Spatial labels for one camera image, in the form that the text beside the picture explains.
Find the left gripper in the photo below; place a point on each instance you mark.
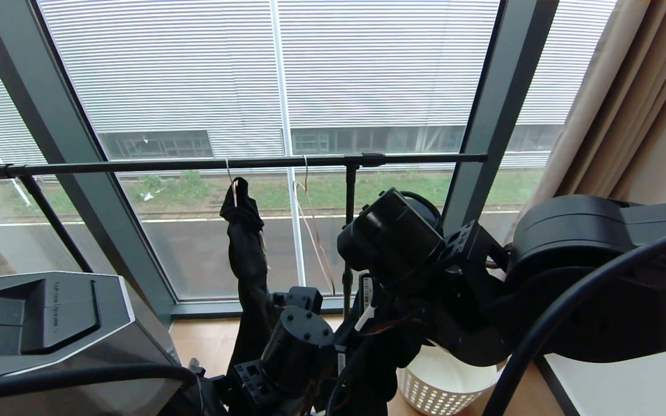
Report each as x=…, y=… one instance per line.
x=333, y=370

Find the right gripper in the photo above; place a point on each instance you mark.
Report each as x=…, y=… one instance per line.
x=391, y=306

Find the black garment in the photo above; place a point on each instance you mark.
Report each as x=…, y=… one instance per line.
x=379, y=375

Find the black shorts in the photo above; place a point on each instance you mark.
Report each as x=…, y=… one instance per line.
x=249, y=260

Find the pink clothes hanger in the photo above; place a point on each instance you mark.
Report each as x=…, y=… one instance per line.
x=233, y=188
x=313, y=231

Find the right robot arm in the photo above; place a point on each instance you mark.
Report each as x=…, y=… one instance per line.
x=570, y=277

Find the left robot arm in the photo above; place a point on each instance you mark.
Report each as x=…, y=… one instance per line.
x=50, y=323

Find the white laundry basket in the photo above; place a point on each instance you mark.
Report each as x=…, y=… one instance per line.
x=443, y=387

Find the black clothes rack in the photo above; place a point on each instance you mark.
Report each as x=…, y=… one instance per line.
x=194, y=164

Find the window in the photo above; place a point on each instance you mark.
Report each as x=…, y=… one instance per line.
x=367, y=75

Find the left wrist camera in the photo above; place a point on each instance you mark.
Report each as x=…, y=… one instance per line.
x=301, y=299

